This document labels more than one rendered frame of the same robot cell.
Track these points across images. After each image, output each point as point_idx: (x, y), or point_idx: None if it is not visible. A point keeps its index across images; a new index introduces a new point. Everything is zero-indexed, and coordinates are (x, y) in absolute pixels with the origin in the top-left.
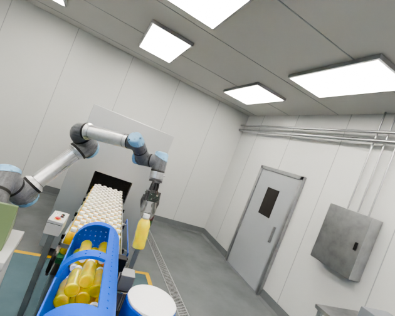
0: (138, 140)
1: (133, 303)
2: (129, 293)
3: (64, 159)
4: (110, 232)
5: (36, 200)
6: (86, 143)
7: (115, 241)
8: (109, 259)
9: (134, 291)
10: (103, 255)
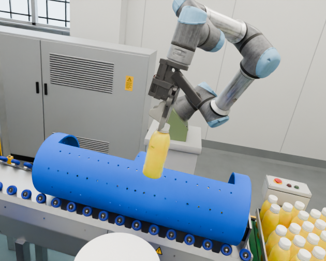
0: (172, 3)
1: (114, 235)
2: (134, 236)
3: (233, 76)
4: (221, 183)
5: (214, 121)
6: (242, 50)
7: (204, 190)
8: (140, 166)
9: (141, 244)
10: (143, 160)
